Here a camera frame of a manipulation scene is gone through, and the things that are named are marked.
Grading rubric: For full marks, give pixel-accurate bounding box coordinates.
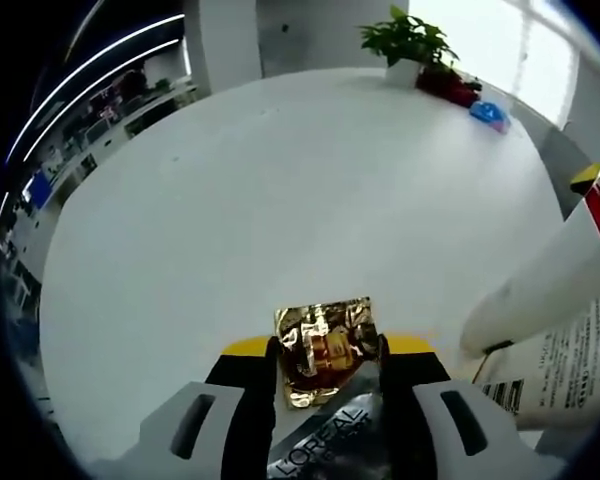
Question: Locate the gold foil skincare sachet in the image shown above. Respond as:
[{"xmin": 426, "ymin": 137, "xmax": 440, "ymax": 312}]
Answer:
[{"xmin": 273, "ymin": 296, "xmax": 381, "ymax": 411}]

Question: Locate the ceiling light strip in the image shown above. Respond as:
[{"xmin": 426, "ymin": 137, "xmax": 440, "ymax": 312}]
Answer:
[{"xmin": 12, "ymin": 13, "xmax": 187, "ymax": 151}]

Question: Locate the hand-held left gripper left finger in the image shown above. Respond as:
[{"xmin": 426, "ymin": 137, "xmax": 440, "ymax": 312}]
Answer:
[{"xmin": 87, "ymin": 334, "xmax": 281, "ymax": 480}]

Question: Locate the blue bin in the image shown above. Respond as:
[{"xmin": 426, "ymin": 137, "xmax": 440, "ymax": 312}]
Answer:
[{"xmin": 21, "ymin": 168, "xmax": 50, "ymax": 210}]

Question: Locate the red bag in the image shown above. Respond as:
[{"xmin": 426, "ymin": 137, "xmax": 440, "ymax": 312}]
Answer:
[{"xmin": 414, "ymin": 64, "xmax": 483, "ymax": 108}]

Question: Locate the large white skincare tube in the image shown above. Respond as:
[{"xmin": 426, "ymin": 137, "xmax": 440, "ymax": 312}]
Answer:
[{"xmin": 472, "ymin": 282, "xmax": 600, "ymax": 434}]

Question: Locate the green plant white pot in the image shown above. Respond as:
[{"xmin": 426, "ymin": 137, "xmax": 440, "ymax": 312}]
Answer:
[{"xmin": 359, "ymin": 4, "xmax": 462, "ymax": 90}]

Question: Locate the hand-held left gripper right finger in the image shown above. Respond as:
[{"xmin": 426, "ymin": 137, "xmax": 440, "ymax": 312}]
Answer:
[{"xmin": 376, "ymin": 333, "xmax": 566, "ymax": 480}]

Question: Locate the blue plastic packet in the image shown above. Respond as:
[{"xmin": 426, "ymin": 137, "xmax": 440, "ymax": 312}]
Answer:
[{"xmin": 468, "ymin": 98, "xmax": 513, "ymax": 135}]

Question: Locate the silver skincare sachet blue patch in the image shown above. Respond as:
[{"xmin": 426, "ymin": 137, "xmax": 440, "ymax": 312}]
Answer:
[{"xmin": 265, "ymin": 367, "xmax": 389, "ymax": 480}]

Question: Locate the white skincare bottle red collar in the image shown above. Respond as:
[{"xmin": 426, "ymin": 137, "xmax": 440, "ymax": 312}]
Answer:
[{"xmin": 458, "ymin": 182, "xmax": 600, "ymax": 361}]

